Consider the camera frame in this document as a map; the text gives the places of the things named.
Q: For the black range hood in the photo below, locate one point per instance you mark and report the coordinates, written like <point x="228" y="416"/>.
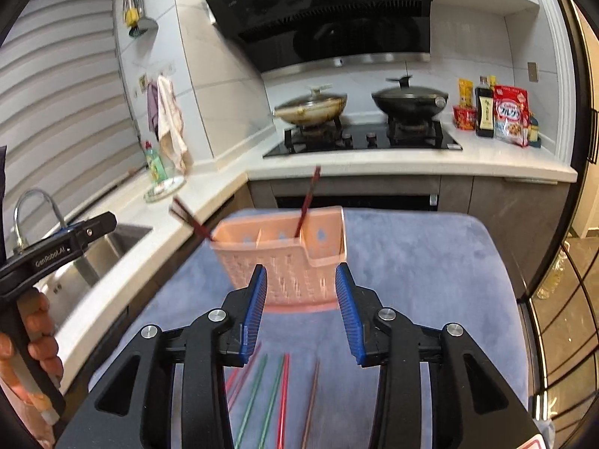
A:
<point x="281" y="34"/>

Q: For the hanging kitchen utensil rack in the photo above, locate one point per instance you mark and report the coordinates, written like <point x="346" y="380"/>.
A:
<point x="135" y="18"/>

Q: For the small teal bottle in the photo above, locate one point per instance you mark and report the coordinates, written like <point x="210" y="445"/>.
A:
<point x="534" y="139"/>

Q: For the chrome kitchen faucet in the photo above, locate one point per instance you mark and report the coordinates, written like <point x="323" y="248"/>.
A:
<point x="45" y="198"/>

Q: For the dark soy sauce bottle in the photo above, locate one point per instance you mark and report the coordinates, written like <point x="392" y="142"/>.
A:
<point x="483" y="94"/>

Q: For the bright red chopstick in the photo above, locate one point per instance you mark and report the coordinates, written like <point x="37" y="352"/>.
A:
<point x="283" y="402"/>
<point x="231" y="379"/>

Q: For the red snack packet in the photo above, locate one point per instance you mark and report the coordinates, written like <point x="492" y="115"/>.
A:
<point x="464" y="118"/>

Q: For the blue fleece table mat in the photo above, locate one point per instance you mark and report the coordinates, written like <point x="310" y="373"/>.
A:
<point x="445" y="352"/>

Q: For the green chopstick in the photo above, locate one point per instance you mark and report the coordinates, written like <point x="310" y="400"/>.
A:
<point x="271" y="402"/>
<point x="251" y="401"/>

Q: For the stainless steel sink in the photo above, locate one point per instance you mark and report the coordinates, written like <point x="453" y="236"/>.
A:
<point x="70" y="284"/>

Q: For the black wok with lid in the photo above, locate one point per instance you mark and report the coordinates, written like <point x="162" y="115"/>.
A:
<point x="404" y="101"/>

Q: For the black gas stove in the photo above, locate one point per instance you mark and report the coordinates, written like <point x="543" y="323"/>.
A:
<point x="335" y="136"/>

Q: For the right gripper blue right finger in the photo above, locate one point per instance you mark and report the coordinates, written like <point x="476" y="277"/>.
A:
<point x="347" y="296"/>

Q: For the left hand orange glove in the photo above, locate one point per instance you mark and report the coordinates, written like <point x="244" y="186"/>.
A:
<point x="43" y="348"/>

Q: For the purple hanging cloth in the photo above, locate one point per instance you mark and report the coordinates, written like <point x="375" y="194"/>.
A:
<point x="152" y="108"/>

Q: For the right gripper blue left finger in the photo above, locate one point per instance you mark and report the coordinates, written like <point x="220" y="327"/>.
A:
<point x="253" y="310"/>

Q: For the beige wok with lid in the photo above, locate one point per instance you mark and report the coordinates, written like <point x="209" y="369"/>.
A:
<point x="314" y="109"/>

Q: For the white oval plate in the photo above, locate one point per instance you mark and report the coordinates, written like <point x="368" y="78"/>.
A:
<point x="164" y="189"/>

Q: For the pink perforated utensil basket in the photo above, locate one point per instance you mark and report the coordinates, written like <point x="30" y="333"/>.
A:
<point x="300" y="269"/>

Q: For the dark maroon chopstick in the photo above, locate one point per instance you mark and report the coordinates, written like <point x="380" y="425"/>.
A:
<point x="308" y="200"/>
<point x="311" y="403"/>

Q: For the green dish soap bottle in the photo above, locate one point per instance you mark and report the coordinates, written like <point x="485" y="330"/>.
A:
<point x="155" y="165"/>

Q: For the white hanging towel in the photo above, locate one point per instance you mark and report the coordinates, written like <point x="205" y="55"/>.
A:
<point x="170" y="128"/>

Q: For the yellow snack packet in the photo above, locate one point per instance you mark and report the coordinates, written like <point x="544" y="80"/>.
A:
<point x="465" y="93"/>

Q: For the red white cereal bag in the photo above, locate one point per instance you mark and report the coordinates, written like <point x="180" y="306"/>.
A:
<point x="511" y="114"/>

